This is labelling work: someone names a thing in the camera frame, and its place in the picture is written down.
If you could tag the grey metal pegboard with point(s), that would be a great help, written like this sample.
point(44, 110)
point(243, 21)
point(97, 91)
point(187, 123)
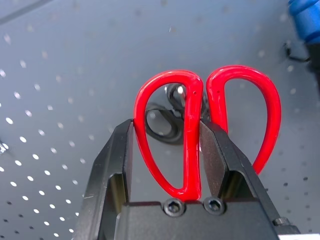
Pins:
point(75, 75)

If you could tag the metal double hook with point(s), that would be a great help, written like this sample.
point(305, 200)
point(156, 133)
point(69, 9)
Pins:
point(2, 148)

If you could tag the metal scissors hook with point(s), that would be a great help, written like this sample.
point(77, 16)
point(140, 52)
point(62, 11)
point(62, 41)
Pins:
point(180, 90)

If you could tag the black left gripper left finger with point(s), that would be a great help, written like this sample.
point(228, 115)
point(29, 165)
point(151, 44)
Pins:
point(112, 170)

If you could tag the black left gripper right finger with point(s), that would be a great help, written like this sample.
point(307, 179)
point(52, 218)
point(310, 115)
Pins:
point(230, 170)

